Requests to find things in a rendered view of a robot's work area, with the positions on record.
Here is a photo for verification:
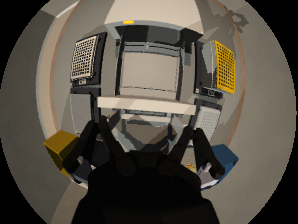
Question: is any grey bench mat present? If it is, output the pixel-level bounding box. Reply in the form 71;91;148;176
53;0;241;155

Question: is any white multi-well plate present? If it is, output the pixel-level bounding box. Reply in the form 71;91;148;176
194;106;220;142
71;36;100;81

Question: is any dark blue bin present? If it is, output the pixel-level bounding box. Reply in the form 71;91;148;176
211;144;239;186

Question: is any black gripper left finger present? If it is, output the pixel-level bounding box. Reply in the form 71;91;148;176
62;109;137;185

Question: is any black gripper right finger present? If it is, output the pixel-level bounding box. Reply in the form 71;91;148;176
157;113;225;189

